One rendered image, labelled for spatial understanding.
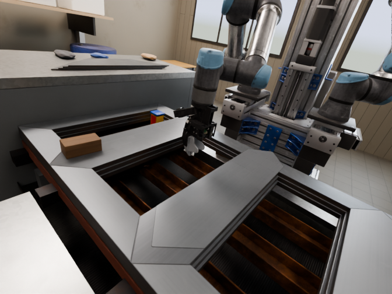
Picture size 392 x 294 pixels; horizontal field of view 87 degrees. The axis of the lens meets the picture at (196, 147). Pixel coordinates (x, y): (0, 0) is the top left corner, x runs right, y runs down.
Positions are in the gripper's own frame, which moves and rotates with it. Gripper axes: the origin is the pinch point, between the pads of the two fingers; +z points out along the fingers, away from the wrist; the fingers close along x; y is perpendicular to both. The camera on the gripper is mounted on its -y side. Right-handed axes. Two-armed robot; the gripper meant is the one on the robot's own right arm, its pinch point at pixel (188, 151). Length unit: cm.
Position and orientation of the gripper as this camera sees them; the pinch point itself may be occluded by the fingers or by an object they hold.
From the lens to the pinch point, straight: 77.1
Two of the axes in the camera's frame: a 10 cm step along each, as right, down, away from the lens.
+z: -1.6, 8.6, 4.9
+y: 7.5, 4.3, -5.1
